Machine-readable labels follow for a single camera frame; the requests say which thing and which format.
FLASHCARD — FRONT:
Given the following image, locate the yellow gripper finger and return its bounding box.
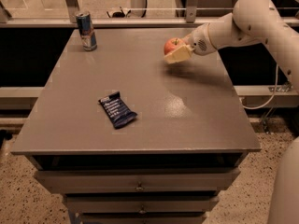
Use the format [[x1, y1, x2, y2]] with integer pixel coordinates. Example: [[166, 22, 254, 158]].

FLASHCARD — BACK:
[[164, 45, 193, 63]]

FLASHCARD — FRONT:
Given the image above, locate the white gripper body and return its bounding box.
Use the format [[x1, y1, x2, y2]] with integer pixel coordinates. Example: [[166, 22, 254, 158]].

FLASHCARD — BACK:
[[183, 23, 217, 56]]

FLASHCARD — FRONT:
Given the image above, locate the red apple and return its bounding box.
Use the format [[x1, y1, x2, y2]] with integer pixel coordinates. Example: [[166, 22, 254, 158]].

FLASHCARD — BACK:
[[164, 37, 185, 55]]

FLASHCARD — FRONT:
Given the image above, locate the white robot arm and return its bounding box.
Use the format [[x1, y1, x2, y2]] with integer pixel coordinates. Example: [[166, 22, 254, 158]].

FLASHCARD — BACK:
[[164, 0, 299, 224]]

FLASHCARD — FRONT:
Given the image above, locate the blue rxbar blueberry wrapper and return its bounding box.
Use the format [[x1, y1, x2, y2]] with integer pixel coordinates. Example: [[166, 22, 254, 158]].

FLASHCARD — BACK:
[[99, 91, 137, 129]]

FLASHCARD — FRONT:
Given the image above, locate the blue silver energy drink can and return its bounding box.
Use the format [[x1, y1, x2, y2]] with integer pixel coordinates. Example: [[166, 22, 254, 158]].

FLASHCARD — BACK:
[[76, 11, 97, 51]]

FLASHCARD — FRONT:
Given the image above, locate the grey drawer cabinet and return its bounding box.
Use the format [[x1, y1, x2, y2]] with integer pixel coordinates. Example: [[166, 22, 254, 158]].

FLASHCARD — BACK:
[[10, 27, 262, 224]]

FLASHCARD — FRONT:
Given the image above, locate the top drawer with knob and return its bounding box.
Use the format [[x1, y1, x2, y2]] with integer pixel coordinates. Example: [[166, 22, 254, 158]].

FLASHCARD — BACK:
[[35, 168, 240, 194]]

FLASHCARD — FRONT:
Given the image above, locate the drawer with knob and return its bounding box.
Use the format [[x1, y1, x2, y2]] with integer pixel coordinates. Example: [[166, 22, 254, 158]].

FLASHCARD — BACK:
[[64, 194, 219, 214], [35, 168, 240, 194]]

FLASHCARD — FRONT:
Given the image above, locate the middle drawer with knob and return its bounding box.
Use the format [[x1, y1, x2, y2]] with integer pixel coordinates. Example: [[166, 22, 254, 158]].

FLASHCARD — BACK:
[[64, 194, 219, 214]]

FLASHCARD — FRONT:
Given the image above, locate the bottom drawer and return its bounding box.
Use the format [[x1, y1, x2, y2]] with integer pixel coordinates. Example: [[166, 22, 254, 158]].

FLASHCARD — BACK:
[[81, 213, 206, 224]]

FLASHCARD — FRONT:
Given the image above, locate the white cable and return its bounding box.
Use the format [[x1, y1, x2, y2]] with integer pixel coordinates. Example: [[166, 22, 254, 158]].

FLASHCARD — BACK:
[[240, 63, 279, 111]]

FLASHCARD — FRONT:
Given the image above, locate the metal window railing frame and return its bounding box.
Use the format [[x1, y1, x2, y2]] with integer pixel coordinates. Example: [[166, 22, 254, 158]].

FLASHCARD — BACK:
[[0, 0, 298, 28]]

